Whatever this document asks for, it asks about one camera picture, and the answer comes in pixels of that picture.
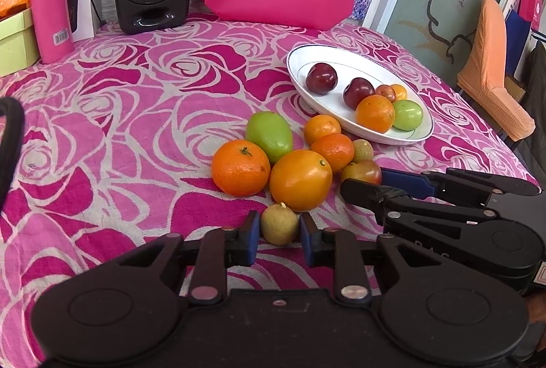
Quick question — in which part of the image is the pink rose tablecloth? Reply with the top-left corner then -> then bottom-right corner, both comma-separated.
0,12 -> 540,368

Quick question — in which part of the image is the white product box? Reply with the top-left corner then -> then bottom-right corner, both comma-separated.
64,0 -> 101,44

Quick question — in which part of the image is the dark covered chair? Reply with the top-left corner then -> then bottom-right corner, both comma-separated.
512,40 -> 546,185

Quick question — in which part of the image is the green mango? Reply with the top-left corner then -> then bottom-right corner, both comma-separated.
245,111 -> 294,164

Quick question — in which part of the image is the dark red plum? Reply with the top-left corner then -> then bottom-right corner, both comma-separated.
343,77 -> 376,110
305,63 -> 339,96

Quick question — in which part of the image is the glass door with cartoon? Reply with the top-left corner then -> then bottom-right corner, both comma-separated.
362,0 -> 525,96

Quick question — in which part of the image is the black strap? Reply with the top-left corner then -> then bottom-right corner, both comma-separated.
0,97 -> 25,207

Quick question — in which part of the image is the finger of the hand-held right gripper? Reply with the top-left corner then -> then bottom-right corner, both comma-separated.
340,177 -> 498,226
381,167 -> 543,207

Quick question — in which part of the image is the large yellow-orange orange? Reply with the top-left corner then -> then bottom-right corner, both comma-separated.
269,149 -> 333,212

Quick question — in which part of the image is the round green apple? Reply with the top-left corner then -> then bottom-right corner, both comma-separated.
392,99 -> 424,132

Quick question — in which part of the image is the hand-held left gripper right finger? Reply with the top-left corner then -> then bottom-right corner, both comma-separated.
299,213 -> 453,305

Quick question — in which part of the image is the green shoebox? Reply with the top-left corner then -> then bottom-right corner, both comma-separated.
0,7 -> 41,77

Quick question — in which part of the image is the tangerine with stem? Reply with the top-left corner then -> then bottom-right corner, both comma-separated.
212,140 -> 271,197

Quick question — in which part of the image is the orange covered chair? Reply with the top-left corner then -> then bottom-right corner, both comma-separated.
457,0 -> 536,141

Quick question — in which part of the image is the small tangerine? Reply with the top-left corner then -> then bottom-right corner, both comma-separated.
310,133 -> 355,173
304,115 -> 342,145

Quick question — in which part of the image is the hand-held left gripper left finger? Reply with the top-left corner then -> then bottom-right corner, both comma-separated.
101,210 -> 261,306

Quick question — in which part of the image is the large deep-orange orange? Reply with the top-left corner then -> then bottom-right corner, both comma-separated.
355,94 -> 396,134

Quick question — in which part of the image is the pink thermos bottle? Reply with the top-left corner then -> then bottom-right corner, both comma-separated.
28,0 -> 75,64

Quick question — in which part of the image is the small yellow-green jujube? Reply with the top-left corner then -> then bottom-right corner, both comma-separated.
260,203 -> 300,245

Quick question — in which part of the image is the white plate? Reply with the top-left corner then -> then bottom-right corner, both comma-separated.
287,44 -> 435,146

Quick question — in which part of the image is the small green-brown jujube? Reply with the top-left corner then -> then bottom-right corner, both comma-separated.
352,139 -> 375,164

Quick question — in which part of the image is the blue hanging bag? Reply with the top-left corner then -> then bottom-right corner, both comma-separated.
505,10 -> 534,81

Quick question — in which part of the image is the red-green apple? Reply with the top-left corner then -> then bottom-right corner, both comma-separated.
340,159 -> 383,186

